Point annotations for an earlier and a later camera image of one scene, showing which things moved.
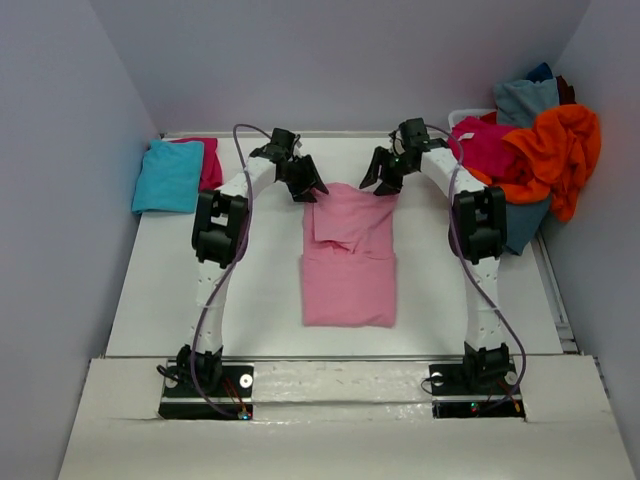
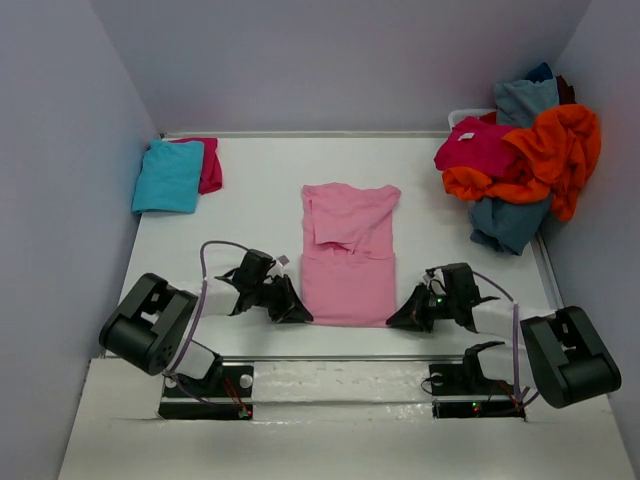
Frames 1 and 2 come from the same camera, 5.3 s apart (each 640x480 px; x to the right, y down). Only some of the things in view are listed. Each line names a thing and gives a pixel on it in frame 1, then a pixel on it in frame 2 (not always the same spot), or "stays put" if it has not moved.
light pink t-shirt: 348,258 stays put
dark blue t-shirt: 539,73 stays put
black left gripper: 307,181 -> 288,308
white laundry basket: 456,116 stays put
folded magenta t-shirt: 212,176 stays put
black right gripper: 372,175 -> 411,313
